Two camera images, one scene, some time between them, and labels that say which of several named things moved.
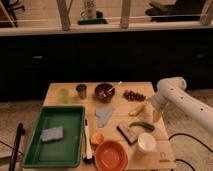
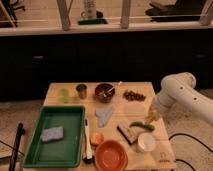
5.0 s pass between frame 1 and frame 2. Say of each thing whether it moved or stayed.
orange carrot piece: stayed
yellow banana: moved
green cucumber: stayed
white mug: stayed
